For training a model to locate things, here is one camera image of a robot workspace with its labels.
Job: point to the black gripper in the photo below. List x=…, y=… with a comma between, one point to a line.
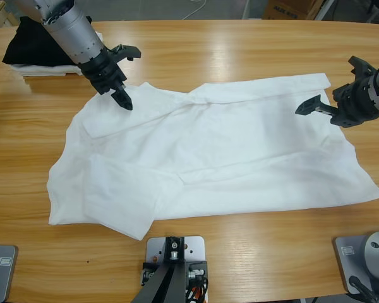
x=353, y=104
x=104, y=72

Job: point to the white t-shirt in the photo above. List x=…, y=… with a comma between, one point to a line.
x=208, y=151

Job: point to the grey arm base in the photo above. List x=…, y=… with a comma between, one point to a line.
x=3, y=274
x=347, y=262

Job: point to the folded white garment stack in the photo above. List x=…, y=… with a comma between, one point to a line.
x=44, y=71

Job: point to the white metal leg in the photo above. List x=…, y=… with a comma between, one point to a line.
x=323, y=9

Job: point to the cardboard box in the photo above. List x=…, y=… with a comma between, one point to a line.
x=290, y=9

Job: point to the folded black garment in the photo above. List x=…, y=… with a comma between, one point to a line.
x=28, y=47

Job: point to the grey metal leg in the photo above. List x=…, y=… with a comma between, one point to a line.
x=245, y=9

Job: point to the wooden pallet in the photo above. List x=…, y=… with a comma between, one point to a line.
x=0, y=12

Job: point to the white mounting block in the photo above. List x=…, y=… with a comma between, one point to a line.
x=196, y=249

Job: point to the black clamp block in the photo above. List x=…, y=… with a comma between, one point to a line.
x=197, y=271
x=150, y=273

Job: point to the dark camera post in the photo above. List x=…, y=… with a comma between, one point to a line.
x=173, y=284

